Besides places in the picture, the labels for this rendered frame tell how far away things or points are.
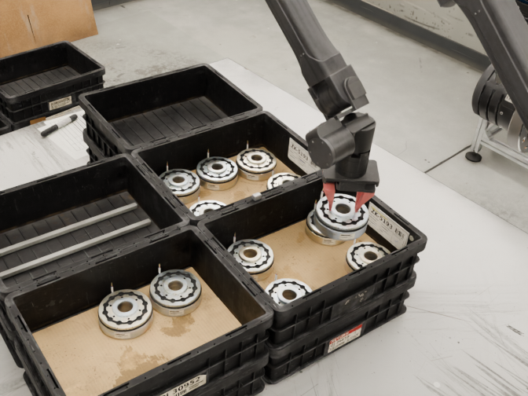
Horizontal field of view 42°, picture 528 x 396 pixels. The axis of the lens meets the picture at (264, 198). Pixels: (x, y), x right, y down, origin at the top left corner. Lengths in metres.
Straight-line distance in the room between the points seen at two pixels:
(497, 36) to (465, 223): 1.04
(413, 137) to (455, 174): 0.34
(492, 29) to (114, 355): 0.86
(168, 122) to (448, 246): 0.83
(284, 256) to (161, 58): 2.72
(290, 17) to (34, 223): 0.77
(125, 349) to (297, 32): 0.66
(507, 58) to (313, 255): 0.74
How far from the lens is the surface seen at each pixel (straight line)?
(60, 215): 1.64
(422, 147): 3.53
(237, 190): 1.69
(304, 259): 1.52
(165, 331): 1.36
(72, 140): 2.12
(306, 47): 1.19
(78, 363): 1.33
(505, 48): 0.96
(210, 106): 2.02
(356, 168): 1.23
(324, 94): 1.20
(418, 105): 3.88
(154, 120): 1.95
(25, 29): 4.20
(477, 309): 1.71
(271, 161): 1.75
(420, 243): 1.47
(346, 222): 1.30
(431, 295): 1.70
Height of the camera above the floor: 1.86
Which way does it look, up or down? 38 degrees down
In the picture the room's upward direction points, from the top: 5 degrees clockwise
